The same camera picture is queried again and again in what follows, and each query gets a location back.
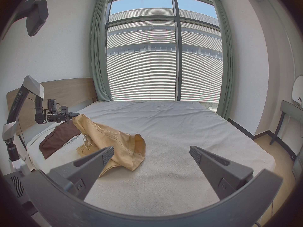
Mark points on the brown garment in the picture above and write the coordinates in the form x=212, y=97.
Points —
x=59, y=138

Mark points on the round wall mirror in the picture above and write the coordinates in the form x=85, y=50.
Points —
x=298, y=91

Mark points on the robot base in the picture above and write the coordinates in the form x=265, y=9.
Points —
x=20, y=167

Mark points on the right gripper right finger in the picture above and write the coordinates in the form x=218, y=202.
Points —
x=222, y=172

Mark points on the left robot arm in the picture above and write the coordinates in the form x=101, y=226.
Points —
x=39, y=105

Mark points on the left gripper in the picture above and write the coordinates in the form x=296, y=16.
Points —
x=62, y=117

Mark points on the grey dressing table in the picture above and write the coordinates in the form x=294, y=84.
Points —
x=291, y=107

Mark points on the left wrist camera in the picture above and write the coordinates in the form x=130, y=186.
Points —
x=64, y=109

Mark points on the bed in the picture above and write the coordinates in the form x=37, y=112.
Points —
x=177, y=131

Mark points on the tan shorts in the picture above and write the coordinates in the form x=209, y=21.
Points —
x=113, y=136

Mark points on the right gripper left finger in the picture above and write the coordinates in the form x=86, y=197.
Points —
x=88, y=169

